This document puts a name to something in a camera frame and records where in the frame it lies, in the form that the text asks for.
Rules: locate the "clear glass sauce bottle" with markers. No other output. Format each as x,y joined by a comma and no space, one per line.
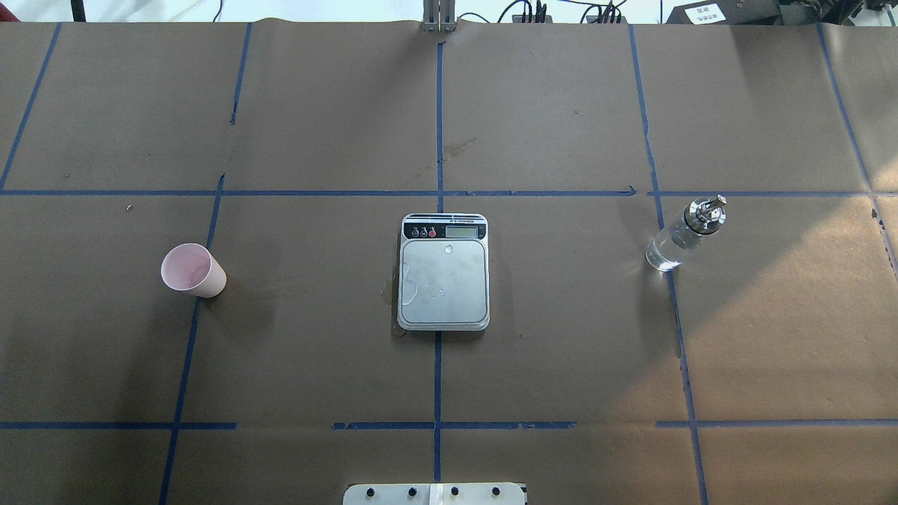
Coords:
675,242

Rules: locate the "pink plastic cup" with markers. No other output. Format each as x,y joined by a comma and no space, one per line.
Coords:
191,269

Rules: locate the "silver digital kitchen scale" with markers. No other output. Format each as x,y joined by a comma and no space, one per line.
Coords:
444,273

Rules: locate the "black power strip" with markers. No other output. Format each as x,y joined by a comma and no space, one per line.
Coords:
588,17

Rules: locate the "aluminium frame post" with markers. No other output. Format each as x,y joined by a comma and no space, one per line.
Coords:
439,16

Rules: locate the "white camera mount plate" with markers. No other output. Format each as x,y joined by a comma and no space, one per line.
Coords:
437,493

